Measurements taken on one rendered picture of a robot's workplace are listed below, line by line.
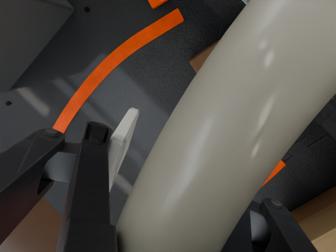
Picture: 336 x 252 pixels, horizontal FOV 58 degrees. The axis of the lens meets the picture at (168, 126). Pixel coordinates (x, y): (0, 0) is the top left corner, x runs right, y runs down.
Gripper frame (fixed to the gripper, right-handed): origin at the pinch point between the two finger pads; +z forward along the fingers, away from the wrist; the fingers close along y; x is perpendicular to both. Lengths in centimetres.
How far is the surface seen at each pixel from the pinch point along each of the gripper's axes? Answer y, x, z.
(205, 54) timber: 9, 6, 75
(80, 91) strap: -27, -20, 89
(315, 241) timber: 61, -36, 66
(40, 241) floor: -28, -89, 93
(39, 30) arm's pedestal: -41, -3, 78
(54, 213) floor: -25, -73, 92
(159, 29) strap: -7, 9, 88
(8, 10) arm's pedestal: -40, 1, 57
